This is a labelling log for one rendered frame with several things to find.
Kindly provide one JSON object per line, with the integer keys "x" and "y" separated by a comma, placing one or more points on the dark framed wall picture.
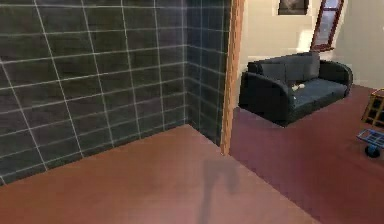
{"x": 293, "y": 6}

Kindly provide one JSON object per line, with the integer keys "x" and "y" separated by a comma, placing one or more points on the grey sofa cushion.
{"x": 289, "y": 68}

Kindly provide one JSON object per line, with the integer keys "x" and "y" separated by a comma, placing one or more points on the red framed window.
{"x": 326, "y": 23}

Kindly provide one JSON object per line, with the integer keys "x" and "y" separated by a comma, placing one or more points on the small white object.
{"x": 297, "y": 87}

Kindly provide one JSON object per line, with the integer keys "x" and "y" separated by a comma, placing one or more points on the dark grey sofa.
{"x": 266, "y": 96}

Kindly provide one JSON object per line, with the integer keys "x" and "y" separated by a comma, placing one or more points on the blue wheeled cart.
{"x": 371, "y": 140}

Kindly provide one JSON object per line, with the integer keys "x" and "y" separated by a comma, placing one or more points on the yellow wooden shelf unit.
{"x": 376, "y": 108}

